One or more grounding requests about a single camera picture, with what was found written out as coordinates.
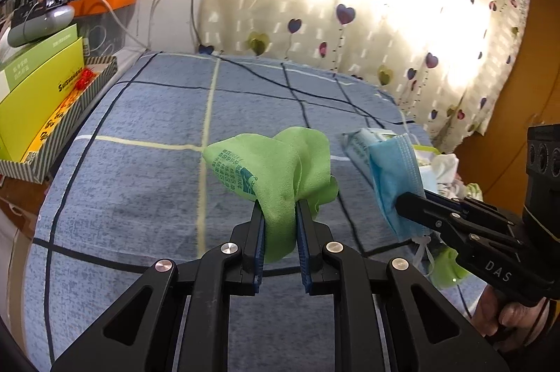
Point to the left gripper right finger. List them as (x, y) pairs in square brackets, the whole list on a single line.
[(311, 237)]

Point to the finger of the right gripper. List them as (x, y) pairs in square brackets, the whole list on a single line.
[(420, 212)]

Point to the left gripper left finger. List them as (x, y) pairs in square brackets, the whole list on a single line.
[(246, 277)]

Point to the blue face mask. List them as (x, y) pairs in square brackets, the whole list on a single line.
[(394, 171)]

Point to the green microfibre cloth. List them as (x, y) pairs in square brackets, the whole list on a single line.
[(277, 172)]

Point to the right hand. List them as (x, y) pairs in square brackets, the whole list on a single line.
[(524, 325)]

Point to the white folded towel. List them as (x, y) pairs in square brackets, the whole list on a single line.
[(444, 167)]

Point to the green rolled towel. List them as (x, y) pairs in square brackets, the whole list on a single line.
[(446, 272)]

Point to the white box with green rim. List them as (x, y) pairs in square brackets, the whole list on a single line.
[(430, 167)]

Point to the wet wipes pack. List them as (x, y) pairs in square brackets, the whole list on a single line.
[(355, 145)]

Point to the wooden wardrobe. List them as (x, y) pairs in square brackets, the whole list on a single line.
[(497, 160)]

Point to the heart pattern curtain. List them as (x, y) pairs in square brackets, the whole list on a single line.
[(444, 62)]

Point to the striped tray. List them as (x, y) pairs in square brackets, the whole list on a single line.
[(51, 139)]

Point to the yellow green cardboard box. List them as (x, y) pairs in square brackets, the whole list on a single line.
[(25, 110)]

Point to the light green flat box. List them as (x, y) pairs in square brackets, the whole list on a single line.
[(30, 57)]

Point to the grey speaker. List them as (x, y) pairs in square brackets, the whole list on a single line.
[(40, 27)]

